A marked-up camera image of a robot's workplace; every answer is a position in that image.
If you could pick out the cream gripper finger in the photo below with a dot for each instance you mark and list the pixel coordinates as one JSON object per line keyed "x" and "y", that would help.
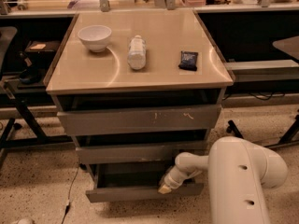
{"x": 164, "y": 189}

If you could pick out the grey drawer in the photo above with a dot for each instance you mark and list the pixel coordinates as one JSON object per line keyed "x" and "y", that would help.
{"x": 130, "y": 194}
{"x": 137, "y": 152}
{"x": 140, "y": 120}

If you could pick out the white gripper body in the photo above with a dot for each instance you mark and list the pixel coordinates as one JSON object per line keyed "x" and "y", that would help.
{"x": 171, "y": 179}

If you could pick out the dark shelf with notepad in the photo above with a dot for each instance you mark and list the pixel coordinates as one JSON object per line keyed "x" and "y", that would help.
{"x": 42, "y": 46}

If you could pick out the black left table frame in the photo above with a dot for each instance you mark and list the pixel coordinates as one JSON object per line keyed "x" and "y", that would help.
{"x": 39, "y": 140}

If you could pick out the grey bottom drawer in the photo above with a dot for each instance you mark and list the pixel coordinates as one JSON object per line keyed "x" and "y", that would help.
{"x": 130, "y": 194}

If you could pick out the grey middle drawer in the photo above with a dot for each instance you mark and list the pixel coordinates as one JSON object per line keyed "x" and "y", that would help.
{"x": 137, "y": 152}

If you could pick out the black wheeled stand base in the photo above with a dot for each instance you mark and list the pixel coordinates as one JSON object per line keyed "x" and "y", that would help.
{"x": 275, "y": 139}

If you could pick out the white ceramic bowl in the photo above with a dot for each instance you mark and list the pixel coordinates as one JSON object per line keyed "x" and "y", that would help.
{"x": 95, "y": 38}

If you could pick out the clear plastic water bottle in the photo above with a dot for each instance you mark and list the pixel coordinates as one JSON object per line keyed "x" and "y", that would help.
{"x": 137, "y": 53}

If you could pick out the dark blue snack packet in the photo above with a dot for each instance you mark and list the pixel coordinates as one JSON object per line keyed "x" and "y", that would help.
{"x": 188, "y": 60}

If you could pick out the grey drawer cabinet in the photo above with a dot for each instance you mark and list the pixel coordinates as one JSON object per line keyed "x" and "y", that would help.
{"x": 136, "y": 88}

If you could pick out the grey top drawer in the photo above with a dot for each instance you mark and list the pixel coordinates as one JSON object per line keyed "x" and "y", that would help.
{"x": 140, "y": 120}

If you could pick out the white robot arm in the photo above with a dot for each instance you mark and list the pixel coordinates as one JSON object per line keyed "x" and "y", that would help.
{"x": 238, "y": 172}

